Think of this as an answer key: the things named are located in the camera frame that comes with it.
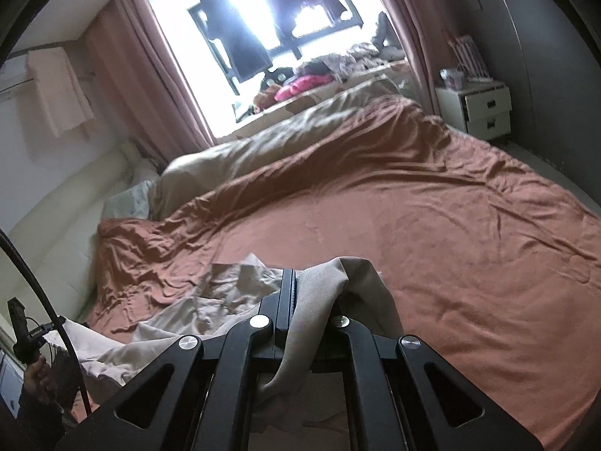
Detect beige jacket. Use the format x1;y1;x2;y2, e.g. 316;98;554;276
59;257;405;450

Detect dark hanging clothes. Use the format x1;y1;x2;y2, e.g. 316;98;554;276
193;0;355;83

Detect person's left hand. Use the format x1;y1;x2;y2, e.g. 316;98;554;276
18;355;63;418

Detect cream padded headboard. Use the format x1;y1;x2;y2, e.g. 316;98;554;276
9;142;159;320

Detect rust brown bed cover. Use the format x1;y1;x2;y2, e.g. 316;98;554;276
89;96;600;450

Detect olive beige duvet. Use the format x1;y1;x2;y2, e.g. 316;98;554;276
149;74;399;220

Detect pale green pillow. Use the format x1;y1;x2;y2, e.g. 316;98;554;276
101;180;154;220

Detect pink garment on sill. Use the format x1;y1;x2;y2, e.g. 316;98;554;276
274;74;334;103

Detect left pink curtain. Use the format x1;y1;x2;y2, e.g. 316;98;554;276
85;0;215;165

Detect pink curtain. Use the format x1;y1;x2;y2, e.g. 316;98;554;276
85;0;215;165
383;0;445;114

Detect pink towel on rack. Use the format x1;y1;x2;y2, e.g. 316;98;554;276
27;47;95;138

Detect white nightstand with drawers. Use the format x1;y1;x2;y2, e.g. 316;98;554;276
436;82;512;142

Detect dark grey wardrobe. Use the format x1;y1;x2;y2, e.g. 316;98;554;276
439;0;600;201

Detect right pink curtain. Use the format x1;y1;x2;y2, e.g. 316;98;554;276
383;0;445;114

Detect black cable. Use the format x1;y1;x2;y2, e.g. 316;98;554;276
0;228;93;422

